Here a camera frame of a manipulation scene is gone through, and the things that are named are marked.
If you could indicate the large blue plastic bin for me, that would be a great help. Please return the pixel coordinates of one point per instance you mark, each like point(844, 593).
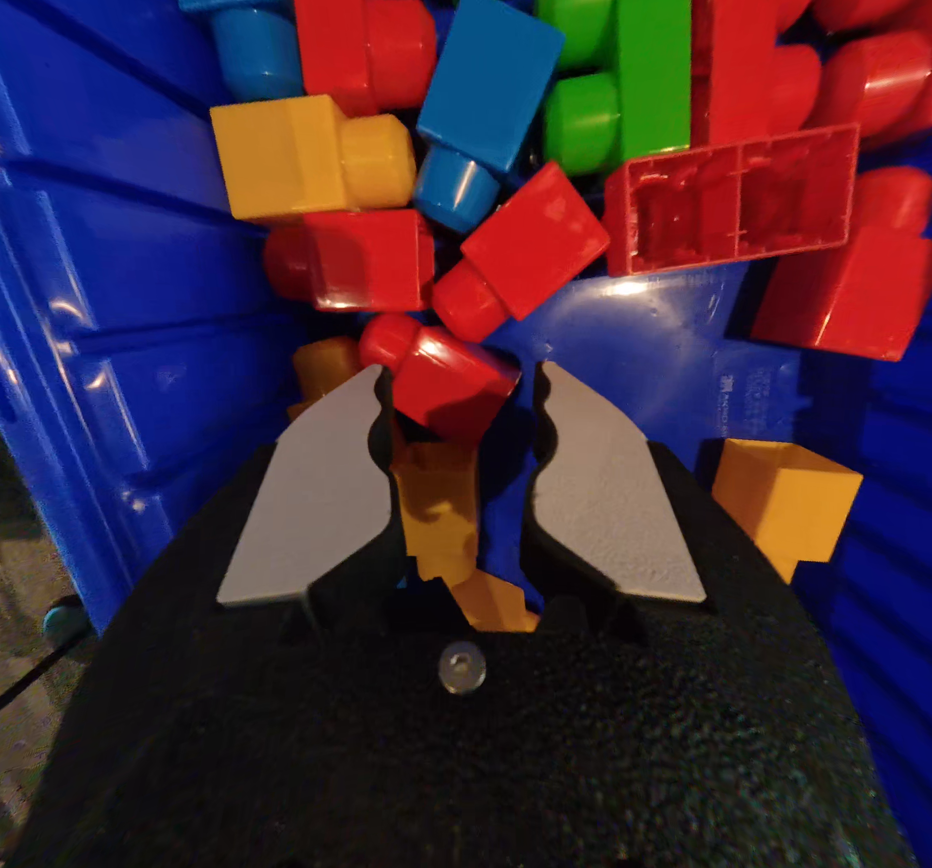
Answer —
point(109, 227)

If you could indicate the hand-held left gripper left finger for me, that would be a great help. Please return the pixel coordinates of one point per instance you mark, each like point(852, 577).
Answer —
point(313, 504)

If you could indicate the red mega block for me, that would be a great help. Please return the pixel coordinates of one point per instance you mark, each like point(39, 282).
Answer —
point(451, 387)

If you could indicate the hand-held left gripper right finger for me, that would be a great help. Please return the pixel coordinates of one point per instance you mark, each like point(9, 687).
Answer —
point(611, 511)

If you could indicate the pile of mega blocks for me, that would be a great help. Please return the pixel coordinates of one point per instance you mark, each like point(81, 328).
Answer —
point(655, 45)

